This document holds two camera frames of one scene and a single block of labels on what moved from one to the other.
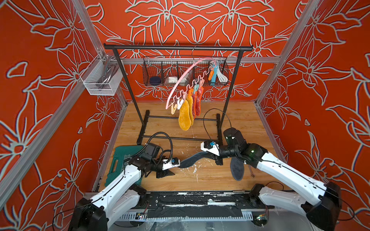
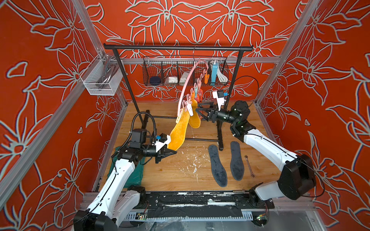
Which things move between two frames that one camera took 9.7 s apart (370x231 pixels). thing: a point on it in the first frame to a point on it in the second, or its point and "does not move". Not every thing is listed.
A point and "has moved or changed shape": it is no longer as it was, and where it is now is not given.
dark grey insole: (191, 160) to (219, 170)
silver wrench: (252, 175) does not move
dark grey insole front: (237, 167) does not move
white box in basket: (172, 79) does not move
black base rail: (198, 204) does not move
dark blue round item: (155, 80) does not move
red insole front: (194, 102) to (200, 96)
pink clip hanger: (178, 101) has moved or changed shape
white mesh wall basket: (102, 76) does not move
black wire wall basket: (164, 71) does not move
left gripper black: (163, 173) to (161, 155)
